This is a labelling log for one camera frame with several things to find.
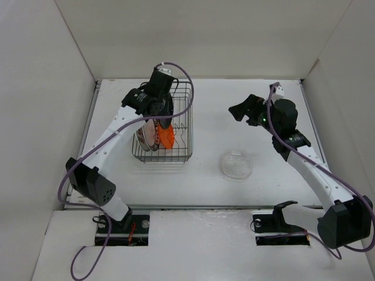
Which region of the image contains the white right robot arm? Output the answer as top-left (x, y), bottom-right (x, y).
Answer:
top-left (229, 94), bottom-right (374, 249)

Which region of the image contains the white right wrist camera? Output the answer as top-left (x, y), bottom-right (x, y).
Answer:
top-left (269, 83), bottom-right (285, 102)

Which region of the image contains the white plate with red characters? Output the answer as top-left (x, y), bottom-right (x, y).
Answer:
top-left (135, 127), bottom-right (150, 152)

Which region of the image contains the grey wire dish rack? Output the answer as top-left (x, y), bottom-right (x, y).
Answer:
top-left (131, 81), bottom-right (194, 163)

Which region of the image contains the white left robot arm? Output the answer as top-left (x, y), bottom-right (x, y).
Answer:
top-left (66, 68), bottom-right (175, 232)

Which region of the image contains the clear glass plate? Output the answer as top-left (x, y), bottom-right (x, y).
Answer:
top-left (219, 150), bottom-right (253, 180)

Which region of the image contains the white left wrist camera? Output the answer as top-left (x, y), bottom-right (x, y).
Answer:
top-left (158, 67), bottom-right (172, 76)

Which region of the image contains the aluminium table edge rail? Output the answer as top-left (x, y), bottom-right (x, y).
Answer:
top-left (63, 203), bottom-right (323, 211)

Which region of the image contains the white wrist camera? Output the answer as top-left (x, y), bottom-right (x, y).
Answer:
top-left (269, 83), bottom-right (285, 102)
top-left (158, 67), bottom-right (172, 76)

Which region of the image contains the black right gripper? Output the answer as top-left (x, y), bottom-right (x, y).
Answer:
top-left (228, 94), bottom-right (280, 136)

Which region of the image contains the orange plastic plate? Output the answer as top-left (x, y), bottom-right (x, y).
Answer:
top-left (158, 124), bottom-right (175, 149)

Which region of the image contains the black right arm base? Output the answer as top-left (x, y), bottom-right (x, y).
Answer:
top-left (251, 201), bottom-right (310, 246)

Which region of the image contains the white plate with dark rim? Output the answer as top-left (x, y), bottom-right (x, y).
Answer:
top-left (140, 119), bottom-right (160, 152)

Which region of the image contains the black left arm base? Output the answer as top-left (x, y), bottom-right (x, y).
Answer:
top-left (92, 214), bottom-right (150, 246)

